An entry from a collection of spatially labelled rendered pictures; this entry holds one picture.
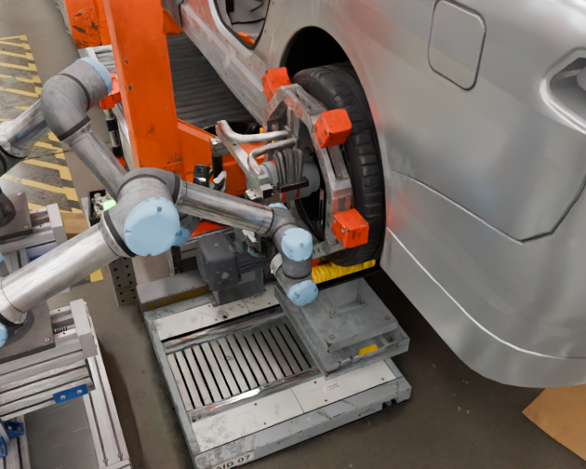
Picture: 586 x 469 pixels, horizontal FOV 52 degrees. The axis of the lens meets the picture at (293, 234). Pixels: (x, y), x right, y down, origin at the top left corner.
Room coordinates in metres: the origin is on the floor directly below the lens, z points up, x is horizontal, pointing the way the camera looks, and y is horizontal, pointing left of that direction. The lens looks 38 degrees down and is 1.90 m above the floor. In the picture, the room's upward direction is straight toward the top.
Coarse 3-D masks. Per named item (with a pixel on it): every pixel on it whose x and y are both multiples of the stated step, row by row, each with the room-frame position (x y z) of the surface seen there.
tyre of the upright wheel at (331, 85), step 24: (312, 72) 1.76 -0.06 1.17; (336, 72) 1.72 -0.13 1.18; (336, 96) 1.61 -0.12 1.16; (360, 96) 1.61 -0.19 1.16; (360, 120) 1.53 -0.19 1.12; (360, 144) 1.48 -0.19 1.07; (360, 168) 1.44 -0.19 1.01; (360, 192) 1.43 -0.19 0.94; (384, 192) 1.43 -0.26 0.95; (384, 216) 1.41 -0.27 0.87; (336, 264) 1.55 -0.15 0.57
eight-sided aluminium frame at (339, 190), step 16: (288, 96) 1.69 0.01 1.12; (304, 96) 1.69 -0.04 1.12; (272, 112) 1.82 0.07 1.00; (304, 112) 1.59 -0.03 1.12; (320, 112) 1.58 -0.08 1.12; (320, 160) 1.48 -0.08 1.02; (336, 160) 1.49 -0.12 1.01; (336, 192) 1.41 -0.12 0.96; (288, 208) 1.80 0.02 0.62; (336, 208) 1.41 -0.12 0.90; (304, 224) 1.70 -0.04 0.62; (336, 240) 1.42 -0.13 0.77; (320, 256) 1.48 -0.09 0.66
